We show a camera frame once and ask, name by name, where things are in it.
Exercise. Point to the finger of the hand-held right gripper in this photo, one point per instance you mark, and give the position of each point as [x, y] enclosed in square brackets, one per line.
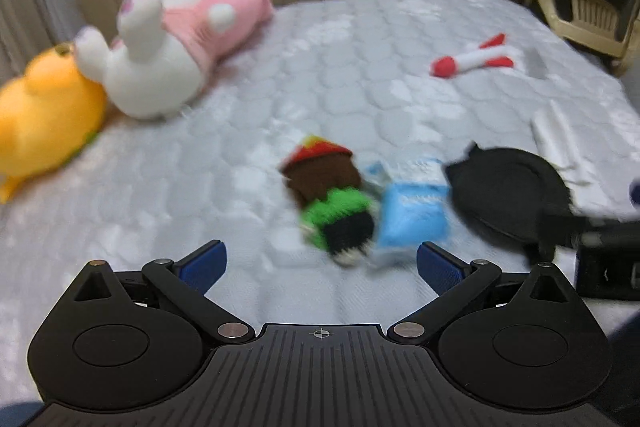
[600, 229]

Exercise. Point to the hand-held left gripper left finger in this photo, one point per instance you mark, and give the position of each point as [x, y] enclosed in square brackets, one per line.
[202, 264]

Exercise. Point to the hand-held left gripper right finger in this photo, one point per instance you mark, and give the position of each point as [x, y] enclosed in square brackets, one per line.
[435, 264]

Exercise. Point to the blue white carton toy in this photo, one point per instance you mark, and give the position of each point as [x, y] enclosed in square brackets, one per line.
[410, 217]

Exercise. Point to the crocheted doll green dress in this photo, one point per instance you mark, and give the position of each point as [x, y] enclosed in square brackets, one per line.
[332, 202]

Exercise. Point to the red white rocket toy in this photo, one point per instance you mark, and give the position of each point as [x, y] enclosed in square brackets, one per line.
[472, 59]

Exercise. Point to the orange plush toy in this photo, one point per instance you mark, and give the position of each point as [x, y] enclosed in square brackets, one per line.
[45, 112]

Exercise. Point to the pink white plush toy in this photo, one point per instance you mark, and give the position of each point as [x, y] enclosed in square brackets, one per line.
[165, 42]

